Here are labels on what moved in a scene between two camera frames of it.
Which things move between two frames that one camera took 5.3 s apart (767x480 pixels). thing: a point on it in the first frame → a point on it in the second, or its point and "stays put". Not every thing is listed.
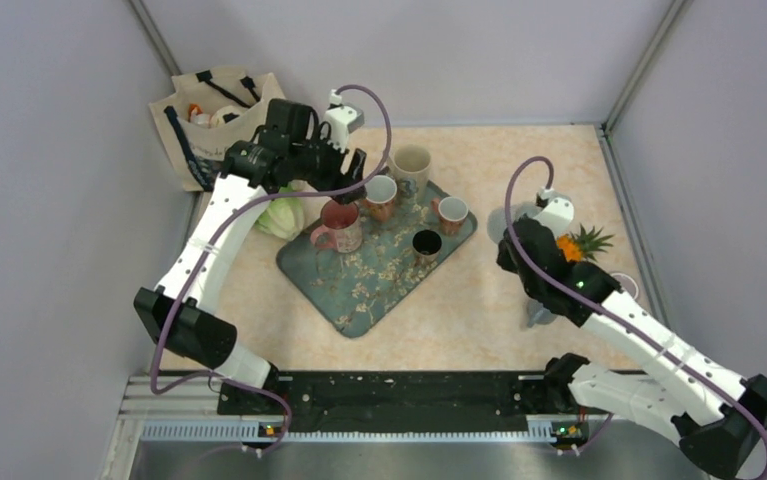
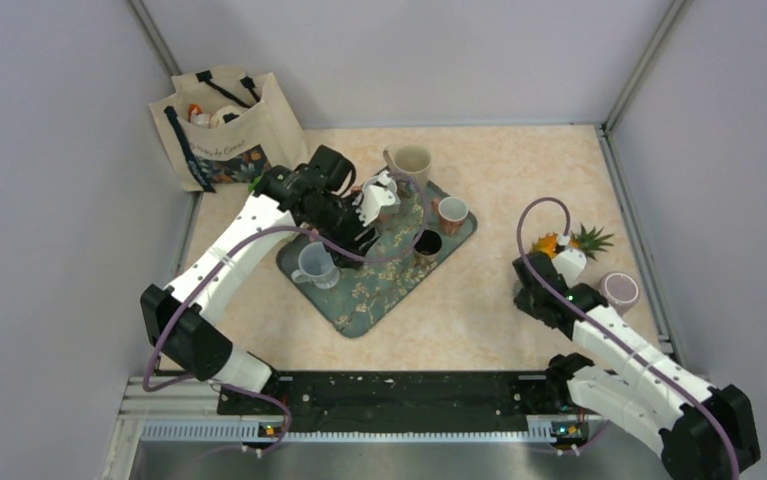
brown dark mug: [427, 245] stays put
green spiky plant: [590, 242] stays put
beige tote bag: [210, 112] stays put
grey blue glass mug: [497, 218] → [316, 266]
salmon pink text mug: [452, 212] stays put
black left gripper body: [321, 163] → [340, 223]
